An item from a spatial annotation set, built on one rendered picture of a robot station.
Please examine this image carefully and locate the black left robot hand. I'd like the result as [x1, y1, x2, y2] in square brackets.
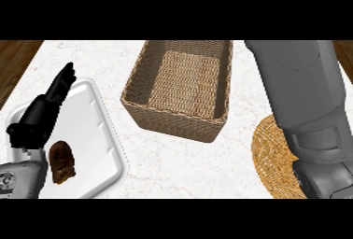
[6, 62, 77, 149]

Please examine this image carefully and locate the brown wicker basket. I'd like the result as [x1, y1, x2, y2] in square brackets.
[119, 39, 235, 144]

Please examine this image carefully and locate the round woven yellow placemat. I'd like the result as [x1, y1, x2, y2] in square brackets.
[249, 113, 308, 200]

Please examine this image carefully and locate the white plastic tray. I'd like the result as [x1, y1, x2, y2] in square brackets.
[6, 77, 127, 200]

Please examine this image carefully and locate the brown bread piece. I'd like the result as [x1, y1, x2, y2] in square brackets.
[49, 140, 77, 186]

